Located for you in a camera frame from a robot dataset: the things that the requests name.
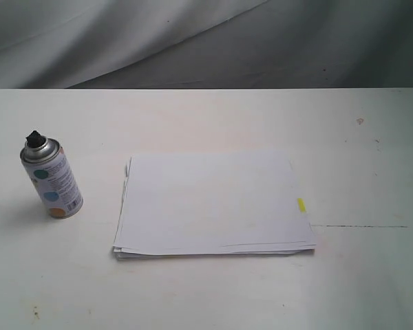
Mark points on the white spray paint can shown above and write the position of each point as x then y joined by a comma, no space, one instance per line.
46,164

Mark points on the white paper stack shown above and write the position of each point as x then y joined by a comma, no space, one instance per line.
194,204

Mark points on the yellow sticky tab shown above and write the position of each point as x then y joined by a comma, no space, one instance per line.
301,204

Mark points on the white backdrop cloth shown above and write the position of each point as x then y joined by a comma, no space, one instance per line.
205,44

